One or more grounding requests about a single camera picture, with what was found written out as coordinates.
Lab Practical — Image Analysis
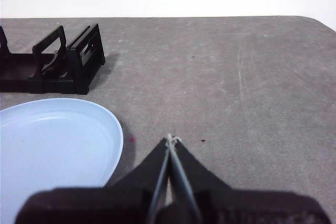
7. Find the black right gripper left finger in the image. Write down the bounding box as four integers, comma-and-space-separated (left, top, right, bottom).
14, 137, 171, 224

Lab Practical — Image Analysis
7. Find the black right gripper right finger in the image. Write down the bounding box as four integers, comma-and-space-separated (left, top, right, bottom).
162, 138, 332, 224

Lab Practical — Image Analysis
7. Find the blue round plate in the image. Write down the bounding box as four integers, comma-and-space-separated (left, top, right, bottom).
0, 98, 124, 224

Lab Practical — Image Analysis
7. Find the black plastic plate rack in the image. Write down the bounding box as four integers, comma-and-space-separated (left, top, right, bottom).
0, 23, 107, 95

